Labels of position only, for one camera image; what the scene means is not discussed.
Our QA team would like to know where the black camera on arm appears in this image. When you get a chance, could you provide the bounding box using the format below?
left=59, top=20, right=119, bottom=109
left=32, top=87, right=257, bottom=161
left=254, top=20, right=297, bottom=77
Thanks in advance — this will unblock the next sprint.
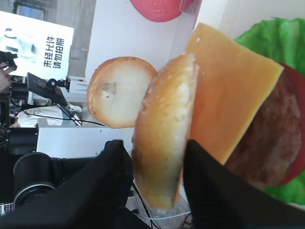
left=26, top=73, right=83, bottom=125

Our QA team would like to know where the orange cheese slice on tray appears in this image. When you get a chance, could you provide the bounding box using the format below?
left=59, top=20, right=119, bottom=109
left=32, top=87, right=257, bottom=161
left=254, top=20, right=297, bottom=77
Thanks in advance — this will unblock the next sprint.
left=186, top=23, right=283, bottom=164

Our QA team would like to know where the red tomato slice standing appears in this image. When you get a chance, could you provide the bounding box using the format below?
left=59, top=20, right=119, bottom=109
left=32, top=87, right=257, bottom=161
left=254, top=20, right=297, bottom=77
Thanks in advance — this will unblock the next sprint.
left=130, top=0, right=202, bottom=22

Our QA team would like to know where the green lettuce leaf on tray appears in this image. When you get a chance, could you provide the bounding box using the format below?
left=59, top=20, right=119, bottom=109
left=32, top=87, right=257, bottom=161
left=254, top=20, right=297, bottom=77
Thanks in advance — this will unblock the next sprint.
left=235, top=18, right=305, bottom=205

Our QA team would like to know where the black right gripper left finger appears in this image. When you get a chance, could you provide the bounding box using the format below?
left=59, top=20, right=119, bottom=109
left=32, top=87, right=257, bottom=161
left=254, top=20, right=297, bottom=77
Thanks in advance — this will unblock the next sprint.
left=0, top=140, right=143, bottom=229

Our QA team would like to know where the white metal box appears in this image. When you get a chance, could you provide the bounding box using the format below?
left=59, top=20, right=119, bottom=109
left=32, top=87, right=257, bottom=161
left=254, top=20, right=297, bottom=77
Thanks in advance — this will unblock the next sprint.
left=36, top=118, right=134, bottom=158

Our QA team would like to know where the black cylindrical robot joint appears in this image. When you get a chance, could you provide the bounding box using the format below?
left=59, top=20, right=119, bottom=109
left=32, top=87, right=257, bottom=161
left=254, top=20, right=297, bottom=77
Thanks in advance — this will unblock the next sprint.
left=13, top=153, right=64, bottom=209

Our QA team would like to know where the white sign with text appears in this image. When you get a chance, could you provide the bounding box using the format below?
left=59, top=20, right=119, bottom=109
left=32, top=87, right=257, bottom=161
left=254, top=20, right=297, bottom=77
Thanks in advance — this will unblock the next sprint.
left=0, top=11, right=74, bottom=80

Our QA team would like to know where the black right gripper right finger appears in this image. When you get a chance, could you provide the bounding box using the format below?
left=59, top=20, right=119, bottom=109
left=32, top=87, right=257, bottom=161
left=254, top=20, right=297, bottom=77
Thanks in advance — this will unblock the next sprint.
left=183, top=140, right=305, bottom=229

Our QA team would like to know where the brown meat patty on tray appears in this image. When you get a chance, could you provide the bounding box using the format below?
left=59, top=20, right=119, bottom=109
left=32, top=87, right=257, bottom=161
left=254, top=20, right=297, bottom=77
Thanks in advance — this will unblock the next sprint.
left=225, top=73, right=304, bottom=189

